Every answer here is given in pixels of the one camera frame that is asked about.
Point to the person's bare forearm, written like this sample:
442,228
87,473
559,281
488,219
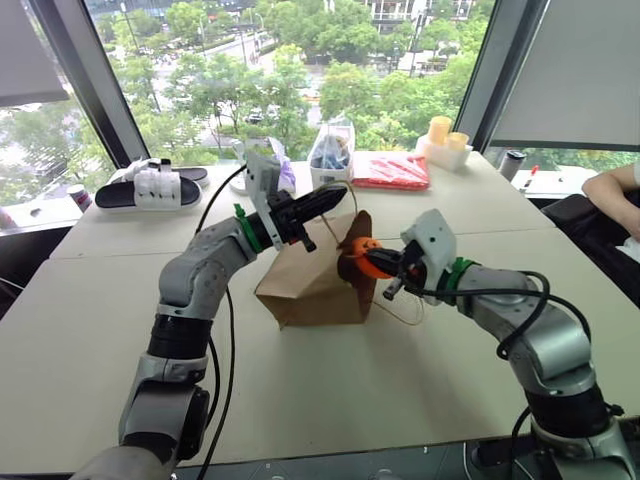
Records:
607,190

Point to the black and white slipper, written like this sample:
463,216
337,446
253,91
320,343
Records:
195,173
150,192

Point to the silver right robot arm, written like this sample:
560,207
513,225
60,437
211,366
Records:
555,345

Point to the white plastic container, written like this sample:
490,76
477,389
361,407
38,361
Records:
445,155

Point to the brown paper bag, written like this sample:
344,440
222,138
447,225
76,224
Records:
310,285

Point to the red plastic packet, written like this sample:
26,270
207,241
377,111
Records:
392,172

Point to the orange pumpkin plush toy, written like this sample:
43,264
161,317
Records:
361,252

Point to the red pen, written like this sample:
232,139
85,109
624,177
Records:
533,172

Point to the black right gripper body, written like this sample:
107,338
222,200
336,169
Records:
414,267

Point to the tall yellow cup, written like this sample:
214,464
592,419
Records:
441,129

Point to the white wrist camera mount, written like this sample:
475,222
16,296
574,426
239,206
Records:
432,237
260,182

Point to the grey cylindrical tumbler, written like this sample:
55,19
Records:
512,165

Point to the green wrist zip tie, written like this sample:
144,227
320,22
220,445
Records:
243,223
457,274

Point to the dark window frame post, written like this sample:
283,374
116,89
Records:
95,80
492,65

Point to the small white printed cup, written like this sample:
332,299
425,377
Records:
80,197

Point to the green right wrist zip tie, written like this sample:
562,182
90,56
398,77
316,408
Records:
457,274

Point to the purple plastic package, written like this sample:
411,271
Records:
285,167

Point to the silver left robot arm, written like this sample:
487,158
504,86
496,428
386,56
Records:
195,270

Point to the short yellow cup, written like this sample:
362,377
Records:
458,141

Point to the grey roller blind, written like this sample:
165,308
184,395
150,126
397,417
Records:
25,50
575,75

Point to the green left wrist zip tie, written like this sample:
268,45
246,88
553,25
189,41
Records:
243,223

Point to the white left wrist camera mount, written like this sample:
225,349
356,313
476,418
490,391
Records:
260,182

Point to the clear plastic bag with items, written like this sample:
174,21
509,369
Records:
331,155

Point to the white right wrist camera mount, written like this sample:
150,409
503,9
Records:
432,237

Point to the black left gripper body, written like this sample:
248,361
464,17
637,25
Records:
284,220

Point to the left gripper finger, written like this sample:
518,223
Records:
322,194
322,209

